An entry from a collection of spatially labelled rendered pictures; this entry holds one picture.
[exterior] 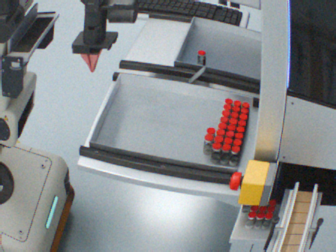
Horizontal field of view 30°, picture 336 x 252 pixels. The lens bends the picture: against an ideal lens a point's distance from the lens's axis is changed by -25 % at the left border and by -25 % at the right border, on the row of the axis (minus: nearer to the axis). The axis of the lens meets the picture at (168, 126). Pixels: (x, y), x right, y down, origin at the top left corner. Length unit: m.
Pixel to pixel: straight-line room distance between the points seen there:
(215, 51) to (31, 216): 0.88
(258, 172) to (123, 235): 1.28
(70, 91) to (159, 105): 1.51
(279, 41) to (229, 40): 0.78
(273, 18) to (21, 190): 1.45
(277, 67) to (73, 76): 2.12
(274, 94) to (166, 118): 0.47
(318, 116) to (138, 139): 0.54
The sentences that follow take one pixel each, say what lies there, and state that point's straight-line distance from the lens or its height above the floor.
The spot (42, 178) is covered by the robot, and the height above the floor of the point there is 0.28.
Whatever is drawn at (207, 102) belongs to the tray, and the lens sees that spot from 1.94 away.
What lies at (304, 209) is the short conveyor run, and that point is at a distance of 1.62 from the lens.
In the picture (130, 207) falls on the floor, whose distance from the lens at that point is 2.87.
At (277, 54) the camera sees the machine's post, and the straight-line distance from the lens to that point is 1.42.
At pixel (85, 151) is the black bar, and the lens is 1.78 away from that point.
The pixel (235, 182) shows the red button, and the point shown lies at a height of 1.01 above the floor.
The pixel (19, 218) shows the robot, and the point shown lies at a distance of 2.44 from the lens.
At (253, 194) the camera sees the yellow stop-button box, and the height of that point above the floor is 1.00.
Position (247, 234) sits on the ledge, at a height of 0.88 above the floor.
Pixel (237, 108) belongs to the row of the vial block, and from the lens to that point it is 1.86.
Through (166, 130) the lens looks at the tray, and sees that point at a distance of 1.85.
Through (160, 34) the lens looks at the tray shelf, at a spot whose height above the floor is 0.88.
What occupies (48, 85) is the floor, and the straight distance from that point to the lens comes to 3.45.
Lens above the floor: 2.12
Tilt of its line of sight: 41 degrees down
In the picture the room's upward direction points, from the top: 2 degrees clockwise
